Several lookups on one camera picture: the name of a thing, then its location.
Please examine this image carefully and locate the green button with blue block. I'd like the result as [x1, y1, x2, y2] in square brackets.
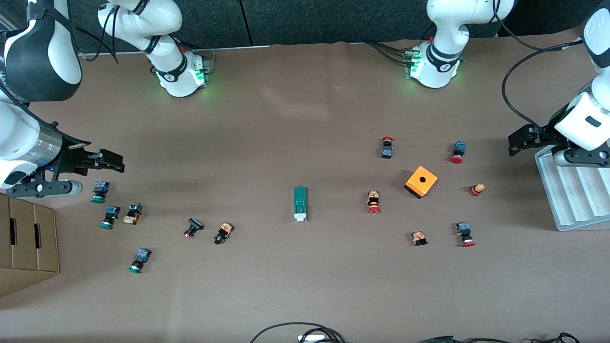
[99, 205, 121, 230]
[128, 248, 152, 274]
[91, 181, 111, 204]

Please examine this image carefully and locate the white ridged plastic tray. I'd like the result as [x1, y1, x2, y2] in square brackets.
[534, 143, 610, 232]

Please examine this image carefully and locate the brown cardboard box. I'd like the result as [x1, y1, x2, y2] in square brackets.
[0, 193, 61, 298]

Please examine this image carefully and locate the black square button red base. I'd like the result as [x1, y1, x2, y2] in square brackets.
[183, 218, 205, 239]

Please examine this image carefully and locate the black button with orange block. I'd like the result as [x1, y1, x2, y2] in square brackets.
[213, 222, 234, 245]

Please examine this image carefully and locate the brown paper table cover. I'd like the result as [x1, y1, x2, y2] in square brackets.
[0, 26, 610, 343]

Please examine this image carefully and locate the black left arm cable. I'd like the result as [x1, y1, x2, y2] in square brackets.
[493, 0, 584, 130]

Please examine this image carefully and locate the orange button enclosure box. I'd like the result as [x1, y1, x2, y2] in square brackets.
[404, 165, 438, 200]

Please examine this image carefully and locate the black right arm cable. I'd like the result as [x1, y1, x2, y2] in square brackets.
[71, 5, 120, 63]

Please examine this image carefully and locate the black arm base cable bundle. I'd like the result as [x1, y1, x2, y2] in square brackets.
[365, 40, 411, 67]

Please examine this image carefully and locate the black curly cable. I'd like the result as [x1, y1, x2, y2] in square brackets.
[531, 333, 582, 343]

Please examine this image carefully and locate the black looped floor cable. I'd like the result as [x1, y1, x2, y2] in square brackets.
[250, 323, 346, 343]

